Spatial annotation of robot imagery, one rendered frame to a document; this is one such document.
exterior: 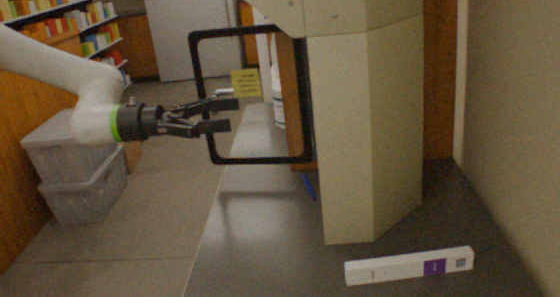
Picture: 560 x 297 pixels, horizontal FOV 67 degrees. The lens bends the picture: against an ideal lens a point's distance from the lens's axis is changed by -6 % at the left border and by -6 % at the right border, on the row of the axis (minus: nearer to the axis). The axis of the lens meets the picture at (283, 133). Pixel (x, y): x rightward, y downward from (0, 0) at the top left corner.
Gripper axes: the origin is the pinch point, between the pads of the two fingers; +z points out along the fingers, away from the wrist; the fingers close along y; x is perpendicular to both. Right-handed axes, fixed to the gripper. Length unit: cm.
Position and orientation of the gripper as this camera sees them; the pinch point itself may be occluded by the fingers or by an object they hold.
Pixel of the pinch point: (230, 114)
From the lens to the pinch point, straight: 103.9
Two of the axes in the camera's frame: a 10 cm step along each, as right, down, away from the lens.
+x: 1.0, 9.1, 3.9
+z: 9.9, -0.8, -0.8
